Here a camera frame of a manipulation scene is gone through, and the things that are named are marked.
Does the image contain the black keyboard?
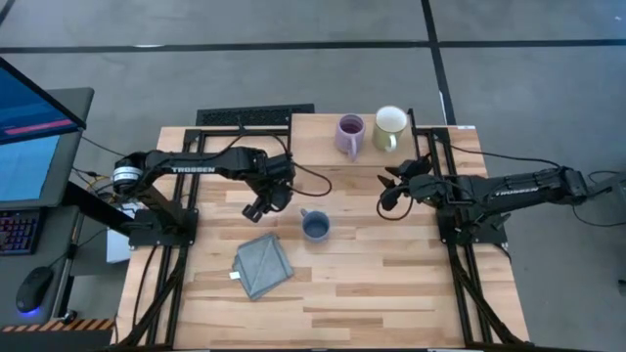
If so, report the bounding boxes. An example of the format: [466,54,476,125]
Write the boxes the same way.
[0,209,41,257]

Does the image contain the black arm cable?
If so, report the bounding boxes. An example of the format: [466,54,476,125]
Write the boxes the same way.
[445,140,564,170]

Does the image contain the grey desk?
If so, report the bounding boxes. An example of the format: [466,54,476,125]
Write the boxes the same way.
[0,87,123,333]

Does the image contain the yellow black hazard strip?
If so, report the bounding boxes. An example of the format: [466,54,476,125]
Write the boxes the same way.
[0,318,116,334]

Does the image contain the black computer mouse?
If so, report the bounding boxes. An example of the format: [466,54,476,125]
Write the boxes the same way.
[15,266,54,317]

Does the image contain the grey equipment with cables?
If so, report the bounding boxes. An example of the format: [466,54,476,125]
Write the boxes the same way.
[571,169,626,232]

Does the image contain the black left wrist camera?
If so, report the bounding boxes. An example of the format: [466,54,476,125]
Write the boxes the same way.
[267,154,297,184]

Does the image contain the grey-blue mug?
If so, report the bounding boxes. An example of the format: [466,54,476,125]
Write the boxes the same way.
[298,207,332,243]

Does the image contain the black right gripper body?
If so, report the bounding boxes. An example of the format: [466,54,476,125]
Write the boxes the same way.
[395,157,444,204]

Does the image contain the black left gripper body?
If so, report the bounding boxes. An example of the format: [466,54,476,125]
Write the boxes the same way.
[252,179,295,217]

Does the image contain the pink ribbed mug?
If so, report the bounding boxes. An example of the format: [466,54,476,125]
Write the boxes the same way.
[334,113,368,163]

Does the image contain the black-framed monitor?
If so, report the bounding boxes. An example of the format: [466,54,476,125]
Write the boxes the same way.
[0,56,88,147]

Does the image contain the black floor grille mat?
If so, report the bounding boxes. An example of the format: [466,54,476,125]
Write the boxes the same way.
[195,103,316,127]

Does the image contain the grey monitor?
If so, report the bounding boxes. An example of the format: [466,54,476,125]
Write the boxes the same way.
[0,87,95,211]

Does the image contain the wooden shelf black legs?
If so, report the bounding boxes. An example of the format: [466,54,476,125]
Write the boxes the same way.
[286,110,422,188]

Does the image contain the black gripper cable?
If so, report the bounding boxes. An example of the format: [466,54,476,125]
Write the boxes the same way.
[376,194,415,223]
[287,159,335,198]

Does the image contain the grey folded cloth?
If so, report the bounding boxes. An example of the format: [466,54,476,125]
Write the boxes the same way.
[229,232,294,301]

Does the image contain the black aluminium frame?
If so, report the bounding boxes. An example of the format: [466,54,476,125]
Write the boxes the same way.
[114,126,291,349]
[414,126,530,349]

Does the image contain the pale yellow mug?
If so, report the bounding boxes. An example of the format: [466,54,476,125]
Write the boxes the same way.
[371,105,410,154]

